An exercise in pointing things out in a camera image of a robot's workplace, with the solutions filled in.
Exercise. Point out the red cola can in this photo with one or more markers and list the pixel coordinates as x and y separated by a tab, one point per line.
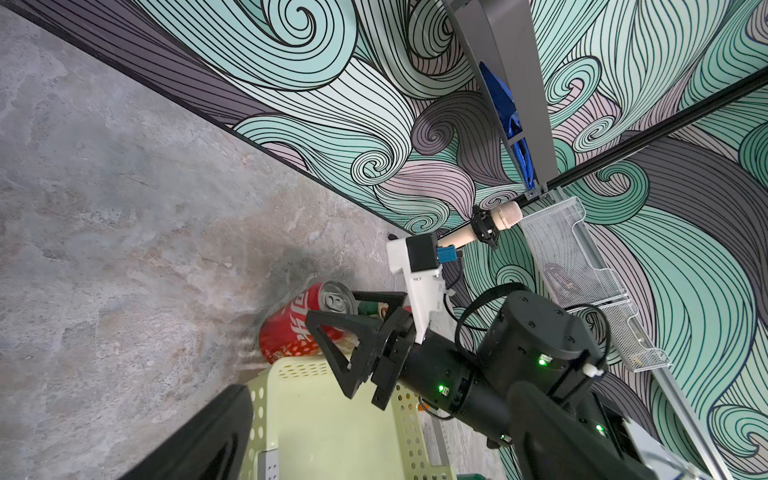
285	334

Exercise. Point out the large clear wall bin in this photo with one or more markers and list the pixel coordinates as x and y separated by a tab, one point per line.
570	264

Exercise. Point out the green gold-top can back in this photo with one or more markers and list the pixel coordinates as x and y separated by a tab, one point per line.
373	308

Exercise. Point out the small clear wall bin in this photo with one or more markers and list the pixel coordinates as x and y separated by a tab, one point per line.
637	351

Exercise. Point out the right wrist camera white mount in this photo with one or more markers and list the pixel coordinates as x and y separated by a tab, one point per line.
419	260

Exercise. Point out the green soda can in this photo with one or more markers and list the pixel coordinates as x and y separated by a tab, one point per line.
471	476

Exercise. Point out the light green plastic basket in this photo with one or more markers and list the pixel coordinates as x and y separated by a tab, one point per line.
304	427

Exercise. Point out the blue snack bag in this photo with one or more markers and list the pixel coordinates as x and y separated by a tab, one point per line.
507	112

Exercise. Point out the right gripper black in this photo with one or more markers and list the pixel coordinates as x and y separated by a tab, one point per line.
360	348

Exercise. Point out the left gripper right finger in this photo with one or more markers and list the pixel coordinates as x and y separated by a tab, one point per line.
550	444

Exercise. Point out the beige microphone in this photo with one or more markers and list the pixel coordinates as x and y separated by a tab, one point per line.
505	217

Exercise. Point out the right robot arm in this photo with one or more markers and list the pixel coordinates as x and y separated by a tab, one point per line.
534	340

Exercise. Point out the black microphone tripod stand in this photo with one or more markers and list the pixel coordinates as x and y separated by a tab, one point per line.
481	227

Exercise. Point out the right aluminium rail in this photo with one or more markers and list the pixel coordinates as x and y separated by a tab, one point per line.
674	396

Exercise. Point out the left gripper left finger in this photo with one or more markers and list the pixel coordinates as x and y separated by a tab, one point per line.
211	445

